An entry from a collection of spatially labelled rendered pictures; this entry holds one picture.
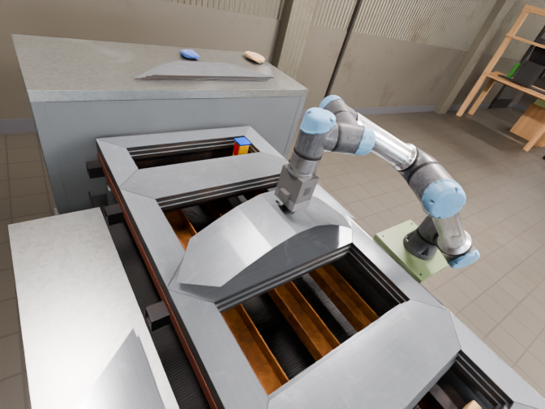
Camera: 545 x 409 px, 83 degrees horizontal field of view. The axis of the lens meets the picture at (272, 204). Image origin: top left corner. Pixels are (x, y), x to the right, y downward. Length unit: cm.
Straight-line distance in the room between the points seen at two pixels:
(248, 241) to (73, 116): 88
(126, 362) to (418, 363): 74
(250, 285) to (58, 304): 51
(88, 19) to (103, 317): 242
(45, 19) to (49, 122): 164
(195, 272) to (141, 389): 28
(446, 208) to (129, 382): 97
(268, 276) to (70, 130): 96
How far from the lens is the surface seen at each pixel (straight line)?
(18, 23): 301
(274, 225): 86
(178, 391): 110
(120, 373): 87
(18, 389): 181
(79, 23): 302
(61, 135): 147
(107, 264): 109
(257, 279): 93
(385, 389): 91
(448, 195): 104
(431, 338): 107
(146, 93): 145
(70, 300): 104
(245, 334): 104
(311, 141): 75
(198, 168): 129
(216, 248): 86
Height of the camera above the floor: 159
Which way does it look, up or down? 38 degrees down
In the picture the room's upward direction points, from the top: 17 degrees clockwise
